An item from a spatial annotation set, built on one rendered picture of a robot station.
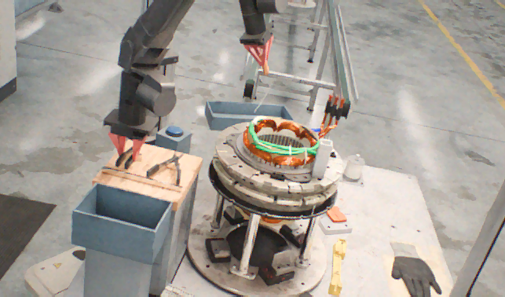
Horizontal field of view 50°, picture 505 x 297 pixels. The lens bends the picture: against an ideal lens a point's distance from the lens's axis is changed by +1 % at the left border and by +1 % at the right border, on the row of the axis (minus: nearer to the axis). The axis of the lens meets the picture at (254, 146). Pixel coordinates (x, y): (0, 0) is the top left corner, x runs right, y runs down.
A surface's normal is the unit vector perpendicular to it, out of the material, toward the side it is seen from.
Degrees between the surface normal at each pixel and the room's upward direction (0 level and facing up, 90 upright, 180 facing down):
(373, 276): 0
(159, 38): 117
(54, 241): 0
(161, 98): 90
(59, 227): 0
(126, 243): 90
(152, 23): 74
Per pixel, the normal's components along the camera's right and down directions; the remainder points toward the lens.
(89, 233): -0.17, 0.45
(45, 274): 0.18, -0.86
